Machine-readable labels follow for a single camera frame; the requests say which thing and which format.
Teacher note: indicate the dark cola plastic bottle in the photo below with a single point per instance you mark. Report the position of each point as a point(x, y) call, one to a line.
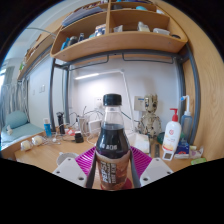
point(112, 143)

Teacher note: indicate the white red pump bottle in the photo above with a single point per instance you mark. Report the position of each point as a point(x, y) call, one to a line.
point(171, 133)

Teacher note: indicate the grey metal desk frame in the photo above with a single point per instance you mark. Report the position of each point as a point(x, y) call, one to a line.
point(195, 100)

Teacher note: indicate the black electric shaver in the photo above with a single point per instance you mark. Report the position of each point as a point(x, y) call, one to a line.
point(60, 121)

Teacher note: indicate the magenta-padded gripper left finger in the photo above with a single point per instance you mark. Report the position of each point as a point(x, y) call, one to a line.
point(70, 170)

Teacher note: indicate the wooden shelf unit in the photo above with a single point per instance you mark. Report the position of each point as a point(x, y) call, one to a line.
point(116, 41)

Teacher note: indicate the green plastic wrapper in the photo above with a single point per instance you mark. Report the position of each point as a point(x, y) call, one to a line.
point(198, 161)

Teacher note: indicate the blue tube bottle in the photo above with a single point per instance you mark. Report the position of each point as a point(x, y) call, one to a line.
point(47, 128)

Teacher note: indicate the small black cube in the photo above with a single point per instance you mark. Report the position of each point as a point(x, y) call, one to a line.
point(79, 137)

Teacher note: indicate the long wooden shelf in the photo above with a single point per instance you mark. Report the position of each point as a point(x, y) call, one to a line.
point(35, 55)

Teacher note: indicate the white desk lamp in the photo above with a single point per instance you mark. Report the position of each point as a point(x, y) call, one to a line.
point(87, 76)

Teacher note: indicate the white pink snack packet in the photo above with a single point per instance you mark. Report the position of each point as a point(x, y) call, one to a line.
point(196, 152)

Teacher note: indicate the small blue white box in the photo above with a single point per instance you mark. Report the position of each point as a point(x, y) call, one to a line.
point(182, 150)

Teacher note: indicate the brown tree figure toy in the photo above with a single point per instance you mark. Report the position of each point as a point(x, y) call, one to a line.
point(150, 116)

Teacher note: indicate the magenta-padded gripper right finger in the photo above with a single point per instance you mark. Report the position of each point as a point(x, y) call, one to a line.
point(156, 170)

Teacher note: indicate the teal cushion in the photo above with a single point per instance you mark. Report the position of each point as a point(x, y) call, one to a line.
point(16, 125)

